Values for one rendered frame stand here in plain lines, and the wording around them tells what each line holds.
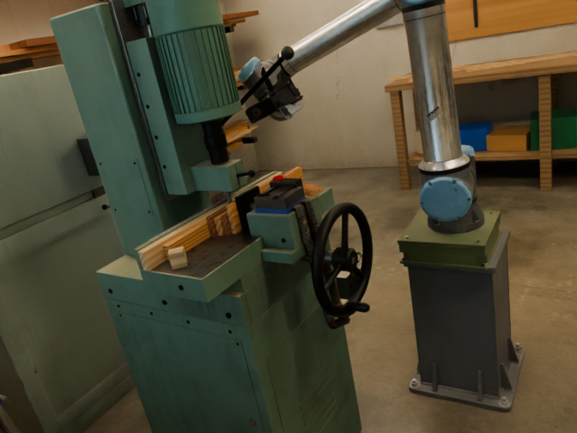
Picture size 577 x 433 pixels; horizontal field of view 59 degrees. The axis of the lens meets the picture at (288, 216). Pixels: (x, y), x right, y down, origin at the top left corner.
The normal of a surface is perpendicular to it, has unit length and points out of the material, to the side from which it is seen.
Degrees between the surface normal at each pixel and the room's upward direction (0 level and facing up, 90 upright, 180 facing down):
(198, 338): 90
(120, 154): 90
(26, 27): 90
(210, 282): 90
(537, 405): 0
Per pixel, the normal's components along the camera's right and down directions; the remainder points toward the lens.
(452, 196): -0.34, 0.47
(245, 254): 0.82, 0.04
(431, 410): -0.18, -0.92
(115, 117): -0.54, 0.38
